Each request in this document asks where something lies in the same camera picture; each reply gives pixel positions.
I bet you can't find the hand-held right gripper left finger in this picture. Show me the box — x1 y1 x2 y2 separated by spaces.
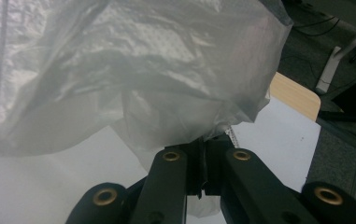
165 138 206 197

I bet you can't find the black metal stand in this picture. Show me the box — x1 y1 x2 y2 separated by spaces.
316 70 356 126

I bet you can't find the clear plastic bag smiley print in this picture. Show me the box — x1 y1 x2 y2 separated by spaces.
0 0 293 219

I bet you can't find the bundle of black floor cables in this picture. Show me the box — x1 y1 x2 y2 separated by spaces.
292 3 343 37

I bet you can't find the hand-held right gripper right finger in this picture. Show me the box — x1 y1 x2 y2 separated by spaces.
203 133 241 197

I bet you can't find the white metal stand leg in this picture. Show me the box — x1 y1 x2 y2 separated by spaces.
303 0 356 95

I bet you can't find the white table sheet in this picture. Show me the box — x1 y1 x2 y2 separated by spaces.
0 95 322 224

